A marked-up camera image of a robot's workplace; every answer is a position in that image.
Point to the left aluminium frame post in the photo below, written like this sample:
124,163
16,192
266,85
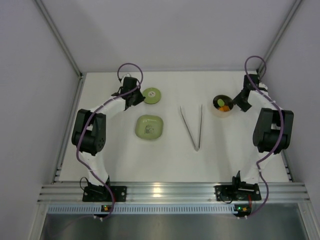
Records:
57,35

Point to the aluminium frame post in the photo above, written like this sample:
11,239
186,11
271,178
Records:
57,35
284,26

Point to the right aluminium frame post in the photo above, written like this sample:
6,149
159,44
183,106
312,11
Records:
284,26

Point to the green square lunch box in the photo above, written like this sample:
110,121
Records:
149,127

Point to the aluminium mounting rail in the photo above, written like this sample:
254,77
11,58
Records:
170,192

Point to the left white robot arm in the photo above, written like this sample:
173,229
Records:
89,134

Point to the green round lid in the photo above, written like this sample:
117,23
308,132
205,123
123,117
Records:
151,95

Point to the metal serving tongs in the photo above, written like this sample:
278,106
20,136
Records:
195,138

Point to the right black base bracket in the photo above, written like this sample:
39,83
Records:
229,193

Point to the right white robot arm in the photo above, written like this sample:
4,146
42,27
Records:
271,126

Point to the left black base bracket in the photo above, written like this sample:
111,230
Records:
98,193

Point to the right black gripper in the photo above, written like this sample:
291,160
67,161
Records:
241,101

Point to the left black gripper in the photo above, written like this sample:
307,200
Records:
136,99

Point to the metal bowl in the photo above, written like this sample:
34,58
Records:
228,101

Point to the black base bracket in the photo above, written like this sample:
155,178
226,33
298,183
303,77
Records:
98,193
229,193

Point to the white slotted cable duct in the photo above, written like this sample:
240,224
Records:
134,209

